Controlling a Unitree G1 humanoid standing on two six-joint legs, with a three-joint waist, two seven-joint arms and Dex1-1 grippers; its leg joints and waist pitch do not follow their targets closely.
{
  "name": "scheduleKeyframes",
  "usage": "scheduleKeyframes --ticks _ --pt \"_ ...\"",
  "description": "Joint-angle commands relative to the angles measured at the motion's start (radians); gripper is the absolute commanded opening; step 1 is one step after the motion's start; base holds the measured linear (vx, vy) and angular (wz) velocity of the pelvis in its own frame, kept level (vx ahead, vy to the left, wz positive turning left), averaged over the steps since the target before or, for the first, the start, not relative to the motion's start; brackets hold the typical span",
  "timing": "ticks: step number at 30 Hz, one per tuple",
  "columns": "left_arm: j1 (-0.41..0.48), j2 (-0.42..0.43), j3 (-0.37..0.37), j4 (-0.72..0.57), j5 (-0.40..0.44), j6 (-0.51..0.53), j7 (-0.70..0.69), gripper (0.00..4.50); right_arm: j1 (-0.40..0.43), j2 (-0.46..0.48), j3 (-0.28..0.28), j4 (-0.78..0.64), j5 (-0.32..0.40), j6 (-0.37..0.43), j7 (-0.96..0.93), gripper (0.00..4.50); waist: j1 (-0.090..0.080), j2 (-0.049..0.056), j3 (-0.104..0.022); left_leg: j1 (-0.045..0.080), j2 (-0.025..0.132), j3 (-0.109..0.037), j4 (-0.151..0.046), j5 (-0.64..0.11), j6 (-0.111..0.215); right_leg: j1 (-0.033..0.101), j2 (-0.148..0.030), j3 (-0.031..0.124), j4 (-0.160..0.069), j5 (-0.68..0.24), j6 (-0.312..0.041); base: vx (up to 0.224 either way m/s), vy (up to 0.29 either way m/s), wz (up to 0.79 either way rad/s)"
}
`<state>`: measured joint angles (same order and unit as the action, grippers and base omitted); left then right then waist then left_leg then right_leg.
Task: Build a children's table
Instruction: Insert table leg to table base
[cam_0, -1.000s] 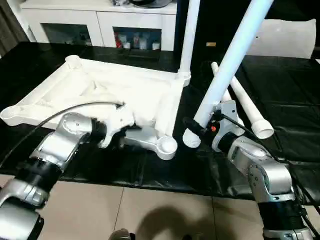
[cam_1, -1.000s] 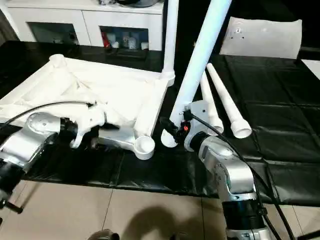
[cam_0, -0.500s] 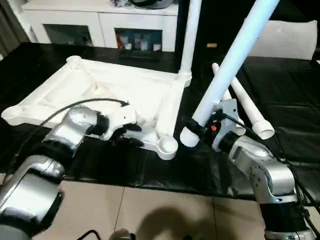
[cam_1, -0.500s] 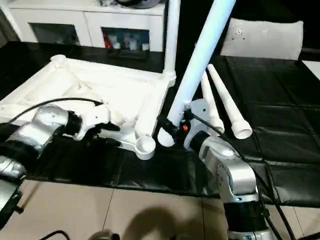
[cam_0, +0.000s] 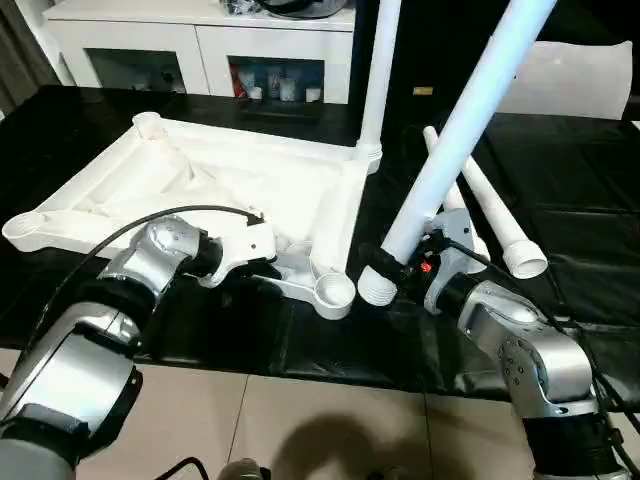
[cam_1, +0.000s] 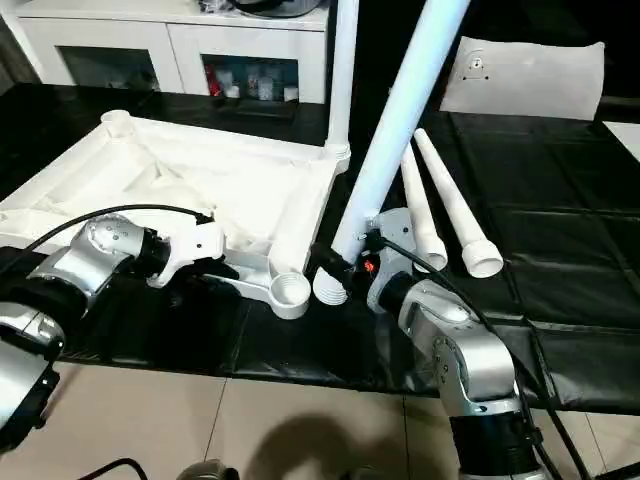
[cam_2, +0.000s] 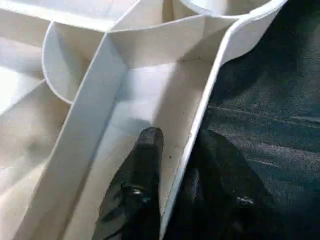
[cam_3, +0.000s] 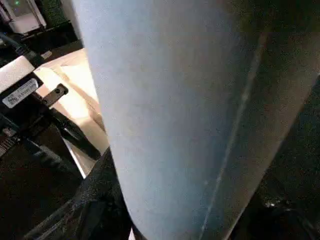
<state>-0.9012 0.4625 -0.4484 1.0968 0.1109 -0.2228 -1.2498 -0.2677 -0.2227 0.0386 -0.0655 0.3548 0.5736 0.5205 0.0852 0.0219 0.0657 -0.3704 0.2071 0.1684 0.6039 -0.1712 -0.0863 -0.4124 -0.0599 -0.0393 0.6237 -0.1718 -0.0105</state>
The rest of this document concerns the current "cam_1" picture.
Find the black table mat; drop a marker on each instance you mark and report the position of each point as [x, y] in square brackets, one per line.
[560, 225]

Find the white plastic table top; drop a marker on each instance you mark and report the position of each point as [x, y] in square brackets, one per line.
[225, 190]

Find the white plastic table leg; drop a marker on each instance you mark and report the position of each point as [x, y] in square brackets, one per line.
[460, 210]
[400, 125]
[417, 200]
[342, 75]

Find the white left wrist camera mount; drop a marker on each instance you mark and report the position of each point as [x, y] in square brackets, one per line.
[192, 247]

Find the white flat board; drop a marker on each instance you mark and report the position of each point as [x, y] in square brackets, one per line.
[625, 137]

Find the black metal stand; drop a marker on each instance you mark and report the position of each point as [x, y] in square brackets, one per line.
[620, 472]

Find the black robot foot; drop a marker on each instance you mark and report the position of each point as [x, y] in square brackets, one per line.
[367, 473]

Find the black cabinet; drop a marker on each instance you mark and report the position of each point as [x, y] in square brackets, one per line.
[380, 50]

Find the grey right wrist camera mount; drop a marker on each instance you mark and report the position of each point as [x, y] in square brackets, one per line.
[395, 230]

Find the dark helmet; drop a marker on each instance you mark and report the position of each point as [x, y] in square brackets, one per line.
[280, 7]

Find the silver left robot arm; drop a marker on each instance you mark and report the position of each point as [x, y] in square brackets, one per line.
[85, 260]

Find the white cabinet with glass doors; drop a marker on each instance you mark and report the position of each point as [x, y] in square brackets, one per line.
[175, 40]

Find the dark robot foot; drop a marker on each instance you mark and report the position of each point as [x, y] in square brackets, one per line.
[207, 471]

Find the white plastic seat panel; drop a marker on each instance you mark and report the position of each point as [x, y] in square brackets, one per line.
[540, 80]

